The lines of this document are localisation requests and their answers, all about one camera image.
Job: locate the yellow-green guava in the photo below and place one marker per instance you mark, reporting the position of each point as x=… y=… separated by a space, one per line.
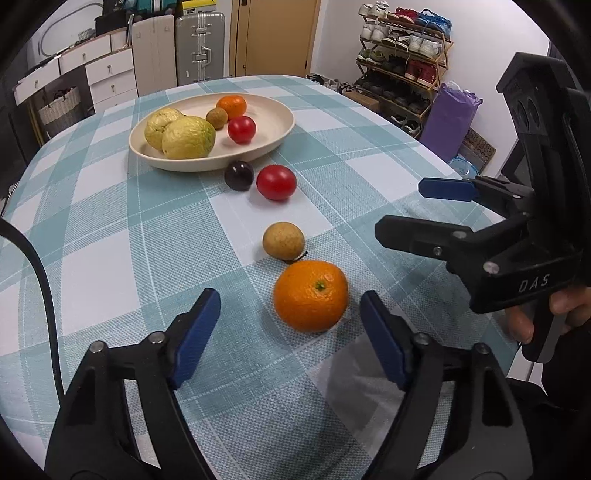
x=156 y=129
x=189 y=138

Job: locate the woven wicker basket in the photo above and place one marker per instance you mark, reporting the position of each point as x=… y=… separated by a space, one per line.
x=60 y=108

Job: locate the purple paper bag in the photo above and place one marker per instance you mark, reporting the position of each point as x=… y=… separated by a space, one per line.
x=448 y=122

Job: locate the teal suitcase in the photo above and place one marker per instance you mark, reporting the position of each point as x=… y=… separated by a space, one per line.
x=152 y=4

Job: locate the large orange tangerine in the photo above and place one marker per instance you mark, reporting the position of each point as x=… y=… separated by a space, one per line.
x=310 y=295

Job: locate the small orange tangerine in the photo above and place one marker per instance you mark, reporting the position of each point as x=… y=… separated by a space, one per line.
x=233 y=106

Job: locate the white drawer cabinet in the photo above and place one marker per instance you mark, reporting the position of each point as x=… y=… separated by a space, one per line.
x=111 y=81

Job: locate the small grey mesh basket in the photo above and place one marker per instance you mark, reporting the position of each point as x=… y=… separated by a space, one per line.
x=85 y=34

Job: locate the shoe rack with shoes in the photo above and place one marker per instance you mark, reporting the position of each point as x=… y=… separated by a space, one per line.
x=406 y=46

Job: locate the wooden shoe rack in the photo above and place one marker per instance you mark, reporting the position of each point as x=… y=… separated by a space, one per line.
x=445 y=60

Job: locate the brown patterned doormat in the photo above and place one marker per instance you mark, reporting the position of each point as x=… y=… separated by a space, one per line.
x=478 y=145

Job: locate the pile of floor shoes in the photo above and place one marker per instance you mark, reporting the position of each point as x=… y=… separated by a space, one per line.
x=330 y=84

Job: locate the grey oval tube frame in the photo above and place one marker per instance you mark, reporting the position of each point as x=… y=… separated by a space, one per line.
x=55 y=25

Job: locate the dark purple plum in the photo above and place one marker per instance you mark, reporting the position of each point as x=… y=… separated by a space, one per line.
x=239 y=175

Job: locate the white dresser desk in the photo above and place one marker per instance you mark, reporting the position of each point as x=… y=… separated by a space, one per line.
x=69 y=60

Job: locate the person's right hand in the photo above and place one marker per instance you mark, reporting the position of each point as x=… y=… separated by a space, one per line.
x=519 y=325

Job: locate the beige suitcase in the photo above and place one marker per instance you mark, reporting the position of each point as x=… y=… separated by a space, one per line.
x=152 y=55

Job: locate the small brown longan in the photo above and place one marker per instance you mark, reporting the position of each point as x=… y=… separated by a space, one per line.
x=283 y=240

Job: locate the silver suitcase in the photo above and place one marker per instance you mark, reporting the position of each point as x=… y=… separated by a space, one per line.
x=201 y=48

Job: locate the clear container blue rim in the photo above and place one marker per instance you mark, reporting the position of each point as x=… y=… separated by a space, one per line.
x=464 y=166

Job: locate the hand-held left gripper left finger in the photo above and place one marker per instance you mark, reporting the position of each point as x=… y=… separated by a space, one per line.
x=196 y=337

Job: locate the brown cardboard box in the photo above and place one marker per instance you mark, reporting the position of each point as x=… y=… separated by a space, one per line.
x=362 y=101

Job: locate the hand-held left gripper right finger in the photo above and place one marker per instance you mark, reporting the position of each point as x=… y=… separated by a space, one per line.
x=383 y=341

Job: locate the brown kiwi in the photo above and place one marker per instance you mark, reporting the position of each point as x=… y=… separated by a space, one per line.
x=216 y=118

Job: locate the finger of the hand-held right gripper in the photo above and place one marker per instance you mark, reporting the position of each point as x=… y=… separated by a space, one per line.
x=445 y=188
x=415 y=235

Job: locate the red tomato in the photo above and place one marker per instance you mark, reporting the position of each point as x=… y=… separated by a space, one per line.
x=276 y=182
x=241 y=129

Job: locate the cream round plate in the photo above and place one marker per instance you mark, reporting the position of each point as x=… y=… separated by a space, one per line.
x=272 y=124

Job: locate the tan wooden door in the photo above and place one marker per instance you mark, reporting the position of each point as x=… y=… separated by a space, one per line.
x=277 y=37

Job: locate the teal checked tablecloth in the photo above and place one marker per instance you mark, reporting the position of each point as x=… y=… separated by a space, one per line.
x=138 y=240

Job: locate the black storage box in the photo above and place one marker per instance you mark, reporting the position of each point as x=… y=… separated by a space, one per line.
x=113 y=22

